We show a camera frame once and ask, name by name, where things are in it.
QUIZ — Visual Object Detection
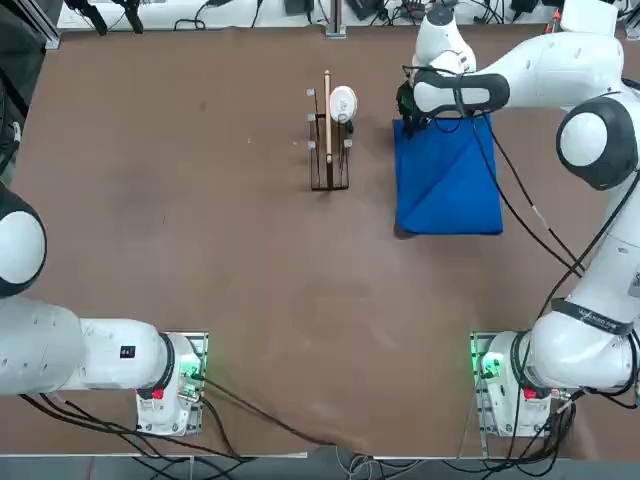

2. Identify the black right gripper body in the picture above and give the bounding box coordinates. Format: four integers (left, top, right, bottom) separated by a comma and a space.
396, 78, 427, 124

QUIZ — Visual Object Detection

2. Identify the blue microfibre towel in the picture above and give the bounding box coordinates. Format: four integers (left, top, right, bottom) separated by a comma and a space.
392, 113, 505, 237

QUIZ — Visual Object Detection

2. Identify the white smiley cup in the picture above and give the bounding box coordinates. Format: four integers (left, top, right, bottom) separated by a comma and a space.
328, 85, 359, 125

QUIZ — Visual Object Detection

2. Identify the ribbed black power supply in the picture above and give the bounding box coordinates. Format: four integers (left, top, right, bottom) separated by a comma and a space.
346, 0, 390, 22

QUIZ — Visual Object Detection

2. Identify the black tripod leg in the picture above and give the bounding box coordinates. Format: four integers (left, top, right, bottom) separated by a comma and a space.
113, 0, 146, 34
64, 0, 109, 37

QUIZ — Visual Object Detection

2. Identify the black wire cup rack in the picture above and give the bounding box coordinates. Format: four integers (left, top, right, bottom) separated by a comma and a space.
305, 69, 357, 193

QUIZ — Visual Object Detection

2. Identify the aluminium frame post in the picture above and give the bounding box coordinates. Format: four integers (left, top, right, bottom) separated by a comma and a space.
323, 0, 349, 39

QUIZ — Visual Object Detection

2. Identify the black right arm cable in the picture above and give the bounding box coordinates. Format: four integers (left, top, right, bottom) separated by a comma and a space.
433, 115, 587, 279

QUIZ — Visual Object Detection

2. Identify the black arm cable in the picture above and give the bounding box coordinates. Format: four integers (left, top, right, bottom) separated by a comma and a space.
192, 372, 361, 449
433, 115, 587, 279

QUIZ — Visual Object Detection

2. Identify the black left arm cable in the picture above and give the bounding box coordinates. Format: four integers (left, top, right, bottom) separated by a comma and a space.
192, 372, 361, 449

